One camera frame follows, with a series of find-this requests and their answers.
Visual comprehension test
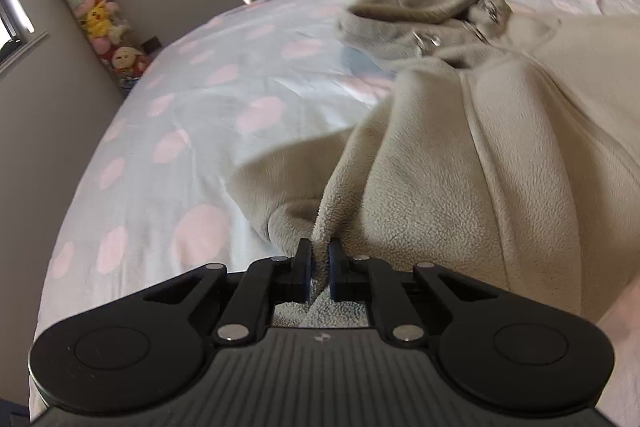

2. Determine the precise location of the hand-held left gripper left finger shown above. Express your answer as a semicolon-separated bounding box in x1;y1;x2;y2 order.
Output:
142;238;316;347

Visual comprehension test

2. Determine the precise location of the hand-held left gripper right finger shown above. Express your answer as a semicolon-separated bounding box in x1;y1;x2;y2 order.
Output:
327;238;501;347

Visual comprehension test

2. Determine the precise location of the beige fleece hoodie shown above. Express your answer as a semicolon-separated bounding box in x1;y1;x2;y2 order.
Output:
227;0;640;329

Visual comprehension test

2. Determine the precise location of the bed with pink-dotted sheet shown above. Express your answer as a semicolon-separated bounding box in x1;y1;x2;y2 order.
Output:
27;0;640;427

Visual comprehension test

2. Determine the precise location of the clear tube of plush toys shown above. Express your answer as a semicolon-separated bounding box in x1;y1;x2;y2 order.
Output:
47;0;151;98

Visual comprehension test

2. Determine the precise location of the window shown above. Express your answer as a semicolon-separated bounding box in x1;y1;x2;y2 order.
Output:
0;0;51;78

